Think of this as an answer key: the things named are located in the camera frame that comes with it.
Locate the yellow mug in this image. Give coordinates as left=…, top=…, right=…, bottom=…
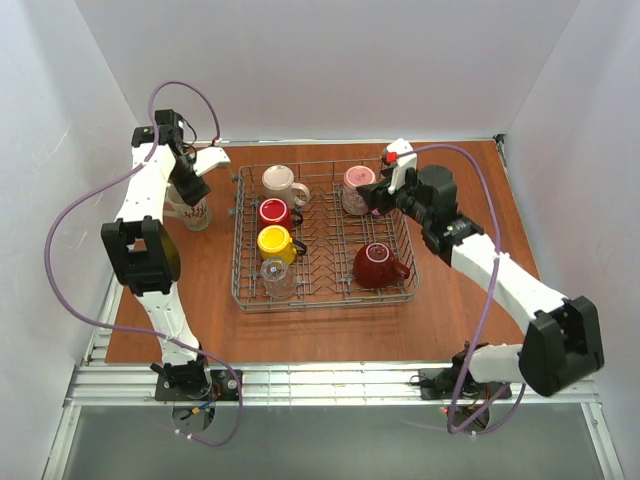
left=257, top=225, right=307, bottom=265

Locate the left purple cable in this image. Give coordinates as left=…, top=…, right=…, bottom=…
left=43, top=82, right=245, bottom=447

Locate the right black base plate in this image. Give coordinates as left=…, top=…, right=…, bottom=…
left=409, top=367, right=502, bottom=400

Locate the grey wire dish rack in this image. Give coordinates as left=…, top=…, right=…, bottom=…
left=231, top=159, right=419, bottom=312

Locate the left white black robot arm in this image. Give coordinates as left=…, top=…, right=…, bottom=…
left=101, top=109, right=211, bottom=400

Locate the tall cream decorated mug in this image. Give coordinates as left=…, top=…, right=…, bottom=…
left=164, top=188, right=211, bottom=232

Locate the clear glass cup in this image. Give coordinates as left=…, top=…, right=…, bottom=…
left=260, top=257, right=297, bottom=299

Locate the aluminium frame rail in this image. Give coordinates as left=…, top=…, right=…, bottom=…
left=64, top=362, right=601, bottom=407

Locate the purple cable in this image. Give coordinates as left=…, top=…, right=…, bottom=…
left=43, top=82, right=245, bottom=447
left=409, top=144, right=526, bottom=436

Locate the pale pink mug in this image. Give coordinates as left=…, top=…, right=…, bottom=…
left=262, top=165, right=311, bottom=208

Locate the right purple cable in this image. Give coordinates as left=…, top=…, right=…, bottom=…
left=409, top=144, right=526, bottom=436

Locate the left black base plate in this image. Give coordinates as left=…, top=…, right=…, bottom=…
left=154, top=369, right=244, bottom=402

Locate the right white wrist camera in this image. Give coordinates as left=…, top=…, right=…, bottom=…
left=382, top=138, right=417, bottom=195

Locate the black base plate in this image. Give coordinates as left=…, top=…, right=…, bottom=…
left=154, top=369, right=244, bottom=402
left=409, top=367, right=502, bottom=400

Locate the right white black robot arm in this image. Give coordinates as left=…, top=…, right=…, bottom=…
left=357, top=166, right=605, bottom=397

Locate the dark red round mug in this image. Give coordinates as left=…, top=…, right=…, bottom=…
left=353, top=242, right=410, bottom=289

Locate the pink patterned mug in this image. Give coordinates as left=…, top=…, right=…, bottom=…
left=341, top=165, right=376, bottom=216

